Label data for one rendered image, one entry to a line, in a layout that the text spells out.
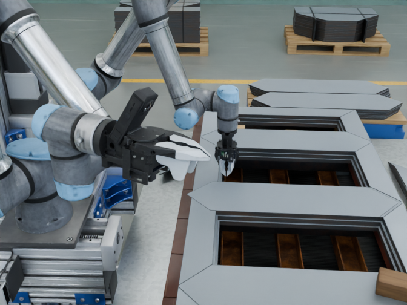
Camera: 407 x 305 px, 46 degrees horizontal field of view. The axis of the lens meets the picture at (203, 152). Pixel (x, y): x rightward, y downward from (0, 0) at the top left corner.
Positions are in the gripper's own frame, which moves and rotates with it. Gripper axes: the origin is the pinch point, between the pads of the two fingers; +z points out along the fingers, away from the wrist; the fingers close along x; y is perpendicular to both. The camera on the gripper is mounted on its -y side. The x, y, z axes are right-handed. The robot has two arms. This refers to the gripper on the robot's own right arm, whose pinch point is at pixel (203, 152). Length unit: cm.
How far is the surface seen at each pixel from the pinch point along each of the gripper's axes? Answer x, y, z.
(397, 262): -70, 52, 34
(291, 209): -78, 49, -2
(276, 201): -80, 49, -9
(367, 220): -86, 49, 22
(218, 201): -71, 50, -27
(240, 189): -81, 49, -23
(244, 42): -523, 76, -202
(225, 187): -79, 49, -28
